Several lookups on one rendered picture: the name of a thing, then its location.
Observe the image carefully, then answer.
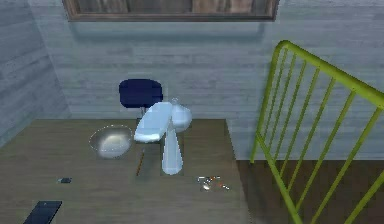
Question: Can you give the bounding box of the clear glass bowl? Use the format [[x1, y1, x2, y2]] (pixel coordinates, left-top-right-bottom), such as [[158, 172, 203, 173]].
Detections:
[[88, 124, 134, 160]]

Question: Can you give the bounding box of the silver key ring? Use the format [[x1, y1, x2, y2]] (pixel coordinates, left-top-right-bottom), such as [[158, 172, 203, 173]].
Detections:
[[196, 175, 231, 193]]

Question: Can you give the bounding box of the yellow-green metal bed frame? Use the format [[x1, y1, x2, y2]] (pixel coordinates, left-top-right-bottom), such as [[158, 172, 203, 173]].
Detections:
[[249, 39, 384, 224]]

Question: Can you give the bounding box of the brown framed window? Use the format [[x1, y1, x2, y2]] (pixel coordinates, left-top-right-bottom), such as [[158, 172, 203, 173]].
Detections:
[[61, 0, 280, 23]]

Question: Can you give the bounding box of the brown pencil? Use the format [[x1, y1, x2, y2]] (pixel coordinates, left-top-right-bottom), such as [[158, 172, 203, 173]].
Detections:
[[135, 148, 146, 177]]

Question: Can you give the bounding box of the dark blue office chair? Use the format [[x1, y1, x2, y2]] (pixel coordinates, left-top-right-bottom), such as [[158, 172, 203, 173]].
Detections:
[[118, 78, 164, 120]]

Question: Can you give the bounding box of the brown wooden desk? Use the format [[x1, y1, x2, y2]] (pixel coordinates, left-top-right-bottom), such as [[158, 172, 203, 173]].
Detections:
[[0, 118, 253, 224]]

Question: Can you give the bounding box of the black flat phone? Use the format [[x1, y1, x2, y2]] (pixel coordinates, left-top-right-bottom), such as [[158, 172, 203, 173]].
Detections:
[[22, 200, 63, 224]]

